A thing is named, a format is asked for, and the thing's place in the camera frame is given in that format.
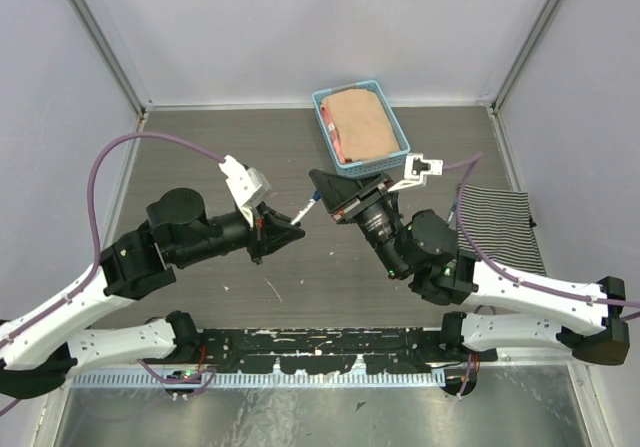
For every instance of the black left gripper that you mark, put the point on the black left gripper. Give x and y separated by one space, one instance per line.
271 229

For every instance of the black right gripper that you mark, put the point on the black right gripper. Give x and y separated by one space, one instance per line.
346 198

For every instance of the white marker with blue end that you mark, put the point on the white marker with blue end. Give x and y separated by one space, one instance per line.
302 213

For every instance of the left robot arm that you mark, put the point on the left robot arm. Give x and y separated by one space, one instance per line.
56 341

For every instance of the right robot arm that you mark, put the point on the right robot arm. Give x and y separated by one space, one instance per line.
539 312

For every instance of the light blue perforated basket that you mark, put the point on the light blue perforated basket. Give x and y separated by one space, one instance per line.
358 169

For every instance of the peach folded towel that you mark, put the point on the peach folded towel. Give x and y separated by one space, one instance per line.
358 126

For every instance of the black white striped cloth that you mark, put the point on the black white striped cloth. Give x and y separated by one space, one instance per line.
500 222

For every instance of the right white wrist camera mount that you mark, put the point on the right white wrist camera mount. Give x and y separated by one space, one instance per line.
417 170

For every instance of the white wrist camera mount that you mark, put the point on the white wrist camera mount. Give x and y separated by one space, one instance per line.
417 170
248 186

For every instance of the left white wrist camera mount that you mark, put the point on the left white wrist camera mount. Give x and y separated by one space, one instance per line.
248 186

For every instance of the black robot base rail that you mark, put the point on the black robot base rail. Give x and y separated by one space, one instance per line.
319 351

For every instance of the light blue slotted cable duct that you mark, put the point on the light blue slotted cable duct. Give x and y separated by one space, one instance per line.
131 378

